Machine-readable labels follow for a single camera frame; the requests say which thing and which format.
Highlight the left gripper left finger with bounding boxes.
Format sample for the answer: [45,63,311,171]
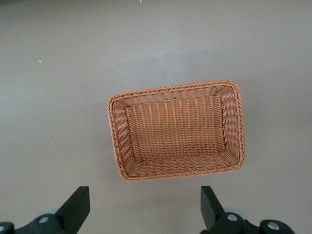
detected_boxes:
[0,186,91,234]

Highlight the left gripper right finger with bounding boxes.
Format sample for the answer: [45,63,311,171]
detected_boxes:
[199,186,294,234]

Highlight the brown wicker basket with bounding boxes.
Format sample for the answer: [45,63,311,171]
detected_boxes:
[106,78,246,182]

